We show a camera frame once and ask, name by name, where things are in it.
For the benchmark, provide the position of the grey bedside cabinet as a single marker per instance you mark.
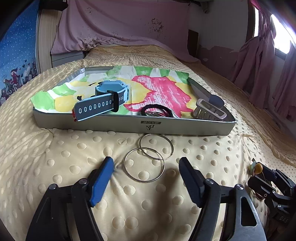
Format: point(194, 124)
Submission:
point(60, 59)

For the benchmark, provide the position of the pink wall sheet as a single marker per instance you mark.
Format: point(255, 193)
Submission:
point(87, 24)

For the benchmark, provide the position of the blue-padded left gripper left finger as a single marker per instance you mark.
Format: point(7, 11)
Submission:
point(50, 221)

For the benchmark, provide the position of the colourful cartoon cloth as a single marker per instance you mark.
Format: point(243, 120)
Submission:
point(147, 85)

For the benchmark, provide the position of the left pink window curtain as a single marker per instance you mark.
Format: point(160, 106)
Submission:
point(256, 58)

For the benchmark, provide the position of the grey metal tray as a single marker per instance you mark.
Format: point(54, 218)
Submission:
point(111, 121)

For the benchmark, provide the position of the cream dotted bed blanket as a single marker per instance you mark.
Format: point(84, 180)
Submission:
point(32, 158)

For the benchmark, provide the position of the silver rectangular hair claw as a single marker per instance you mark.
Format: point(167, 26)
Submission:
point(206, 111)

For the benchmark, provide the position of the black round hair band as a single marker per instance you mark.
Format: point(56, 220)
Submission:
point(156, 110)

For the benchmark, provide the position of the wooden headboard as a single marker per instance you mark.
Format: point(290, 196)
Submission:
point(47, 24)

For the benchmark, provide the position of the right pink window curtain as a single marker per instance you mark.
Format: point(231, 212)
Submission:
point(284, 94)

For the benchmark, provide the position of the large silver hoop pair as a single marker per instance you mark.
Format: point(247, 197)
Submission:
point(147, 162)

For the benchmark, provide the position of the pink window curtain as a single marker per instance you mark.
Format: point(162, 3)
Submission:
point(256, 58)
point(284, 94)

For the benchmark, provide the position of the blue smart watch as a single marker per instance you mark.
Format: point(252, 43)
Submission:
point(109, 96)

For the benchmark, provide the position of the blue cartoon wardrobe curtain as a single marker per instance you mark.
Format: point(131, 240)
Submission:
point(18, 52)

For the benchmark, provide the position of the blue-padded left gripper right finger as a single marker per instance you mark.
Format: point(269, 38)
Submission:
point(241, 221)

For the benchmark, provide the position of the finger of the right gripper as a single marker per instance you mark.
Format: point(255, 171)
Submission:
point(282, 184)
point(260, 187)

